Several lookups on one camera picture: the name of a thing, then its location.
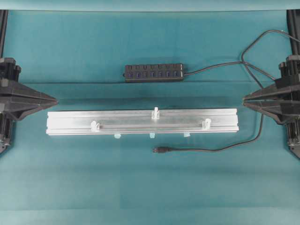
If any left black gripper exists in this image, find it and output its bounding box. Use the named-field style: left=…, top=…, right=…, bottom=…
left=0, top=58, right=58, bottom=121

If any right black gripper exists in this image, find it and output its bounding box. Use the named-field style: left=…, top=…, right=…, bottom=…
left=243, top=55, right=300, bottom=124

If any black USB cable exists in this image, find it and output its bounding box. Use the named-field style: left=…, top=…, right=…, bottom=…
left=151, top=30, right=300, bottom=154

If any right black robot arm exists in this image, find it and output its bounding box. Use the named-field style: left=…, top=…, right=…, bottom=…
left=243, top=55, right=300, bottom=158

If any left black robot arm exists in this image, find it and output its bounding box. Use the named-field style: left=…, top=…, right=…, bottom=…
left=0, top=58, right=58, bottom=153

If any black multiport USB hub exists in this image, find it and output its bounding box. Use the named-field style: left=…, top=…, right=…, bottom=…
left=124, top=63, right=184, bottom=83

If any silver aluminium extrusion rail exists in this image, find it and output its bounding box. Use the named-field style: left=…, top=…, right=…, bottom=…
left=46, top=107, right=239, bottom=135

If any right black frame post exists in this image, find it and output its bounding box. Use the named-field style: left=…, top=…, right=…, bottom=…
left=286, top=9, right=300, bottom=55

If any black frame post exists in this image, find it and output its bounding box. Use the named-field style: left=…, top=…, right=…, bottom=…
left=0, top=10, right=8, bottom=58
left=286, top=9, right=300, bottom=55

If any left black frame post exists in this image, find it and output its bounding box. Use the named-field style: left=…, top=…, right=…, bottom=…
left=0, top=10, right=8, bottom=58

